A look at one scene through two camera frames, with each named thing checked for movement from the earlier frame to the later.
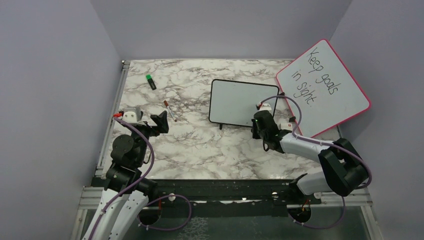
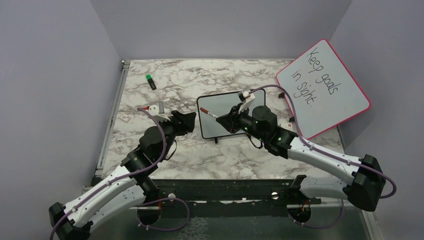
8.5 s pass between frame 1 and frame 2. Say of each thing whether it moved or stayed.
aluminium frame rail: stayed
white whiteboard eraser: stayed
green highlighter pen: stayed
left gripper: moved
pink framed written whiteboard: stayed
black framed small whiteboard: moved
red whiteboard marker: moved
